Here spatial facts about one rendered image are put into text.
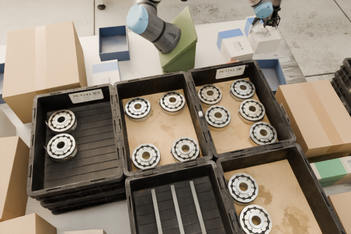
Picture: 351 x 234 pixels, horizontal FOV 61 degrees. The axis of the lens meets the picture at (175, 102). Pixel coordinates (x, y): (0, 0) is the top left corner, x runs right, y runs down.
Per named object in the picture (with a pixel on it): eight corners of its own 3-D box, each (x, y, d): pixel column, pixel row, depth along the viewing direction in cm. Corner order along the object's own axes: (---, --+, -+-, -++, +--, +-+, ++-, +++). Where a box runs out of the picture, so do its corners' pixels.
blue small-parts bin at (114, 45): (101, 37, 165) (98, 27, 159) (127, 34, 166) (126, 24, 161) (101, 63, 153) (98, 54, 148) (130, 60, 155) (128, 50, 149)
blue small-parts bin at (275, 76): (245, 69, 151) (248, 59, 146) (275, 68, 152) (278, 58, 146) (253, 100, 140) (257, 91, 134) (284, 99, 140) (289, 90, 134)
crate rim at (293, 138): (186, 73, 122) (186, 70, 120) (254, 62, 126) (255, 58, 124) (213, 161, 100) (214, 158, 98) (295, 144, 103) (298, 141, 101)
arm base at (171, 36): (157, 38, 152) (142, 29, 146) (178, 20, 145) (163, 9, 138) (161, 59, 144) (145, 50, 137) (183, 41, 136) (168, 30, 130)
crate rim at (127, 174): (113, 85, 118) (112, 82, 116) (186, 73, 122) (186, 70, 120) (125, 179, 96) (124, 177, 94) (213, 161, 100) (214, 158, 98)
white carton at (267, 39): (243, 29, 169) (246, 16, 161) (262, 26, 170) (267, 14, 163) (255, 54, 157) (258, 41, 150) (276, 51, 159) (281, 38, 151)
